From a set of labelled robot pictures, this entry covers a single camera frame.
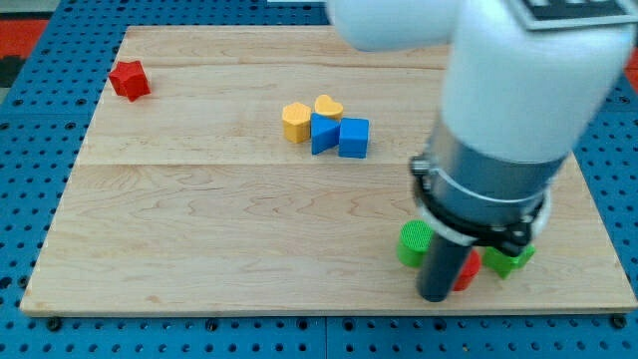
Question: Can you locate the green cylinder block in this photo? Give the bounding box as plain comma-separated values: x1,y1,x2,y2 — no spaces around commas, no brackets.
396,219,434,267

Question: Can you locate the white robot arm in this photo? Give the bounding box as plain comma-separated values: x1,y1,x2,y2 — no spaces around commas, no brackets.
326,0,637,257

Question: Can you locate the blue triangle block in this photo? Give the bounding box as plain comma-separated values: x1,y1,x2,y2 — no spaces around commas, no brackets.
310,113,340,155

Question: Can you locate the blue cube block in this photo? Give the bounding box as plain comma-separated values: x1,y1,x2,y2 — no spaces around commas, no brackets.
338,118,370,159

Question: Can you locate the yellow hexagon block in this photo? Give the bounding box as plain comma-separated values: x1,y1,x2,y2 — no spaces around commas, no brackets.
281,102,312,144

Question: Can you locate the yellow heart block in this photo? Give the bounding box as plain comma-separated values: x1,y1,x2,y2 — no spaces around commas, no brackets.
314,94,344,121

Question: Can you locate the wooden board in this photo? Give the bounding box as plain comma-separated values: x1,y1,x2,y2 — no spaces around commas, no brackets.
20,26,637,317

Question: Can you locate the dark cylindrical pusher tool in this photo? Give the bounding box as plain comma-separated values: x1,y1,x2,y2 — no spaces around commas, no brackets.
416,233,473,302

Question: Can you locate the red cylinder block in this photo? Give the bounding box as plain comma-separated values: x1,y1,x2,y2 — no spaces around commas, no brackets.
453,249,481,291

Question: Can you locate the green star block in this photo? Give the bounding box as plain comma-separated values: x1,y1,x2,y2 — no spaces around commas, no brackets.
482,244,536,279

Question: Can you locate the red star block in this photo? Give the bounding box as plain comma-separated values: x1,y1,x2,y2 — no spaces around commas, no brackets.
109,61,151,102

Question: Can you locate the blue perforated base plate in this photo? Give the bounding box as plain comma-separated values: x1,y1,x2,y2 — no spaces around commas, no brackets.
1,1,637,358

